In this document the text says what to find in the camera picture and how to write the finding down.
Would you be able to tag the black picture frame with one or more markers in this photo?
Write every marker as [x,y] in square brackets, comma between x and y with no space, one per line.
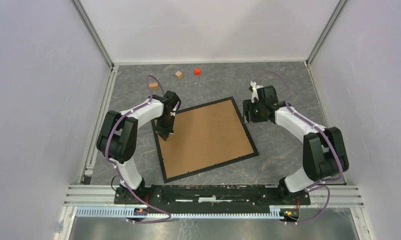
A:
[253,152]

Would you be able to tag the red cube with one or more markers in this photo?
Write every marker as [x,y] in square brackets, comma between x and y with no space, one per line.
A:
[197,71]

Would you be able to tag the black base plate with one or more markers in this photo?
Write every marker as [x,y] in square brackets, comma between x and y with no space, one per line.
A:
[211,199]

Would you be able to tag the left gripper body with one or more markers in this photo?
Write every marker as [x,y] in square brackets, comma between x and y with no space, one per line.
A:
[165,124]

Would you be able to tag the brown wooden block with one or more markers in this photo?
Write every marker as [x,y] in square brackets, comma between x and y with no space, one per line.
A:
[154,85]

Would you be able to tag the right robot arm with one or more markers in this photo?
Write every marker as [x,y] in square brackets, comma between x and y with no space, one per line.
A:
[324,156]

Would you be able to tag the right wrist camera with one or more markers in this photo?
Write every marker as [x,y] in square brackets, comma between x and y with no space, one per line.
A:
[254,88]

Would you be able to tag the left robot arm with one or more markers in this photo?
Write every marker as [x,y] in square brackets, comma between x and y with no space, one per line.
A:
[117,139]

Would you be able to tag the aluminium rail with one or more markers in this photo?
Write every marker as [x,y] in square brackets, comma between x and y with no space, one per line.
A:
[98,201]

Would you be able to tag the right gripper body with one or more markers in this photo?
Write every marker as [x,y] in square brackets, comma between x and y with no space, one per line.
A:
[256,113]

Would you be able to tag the light wooden cube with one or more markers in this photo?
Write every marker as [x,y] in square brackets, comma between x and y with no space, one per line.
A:
[179,75]

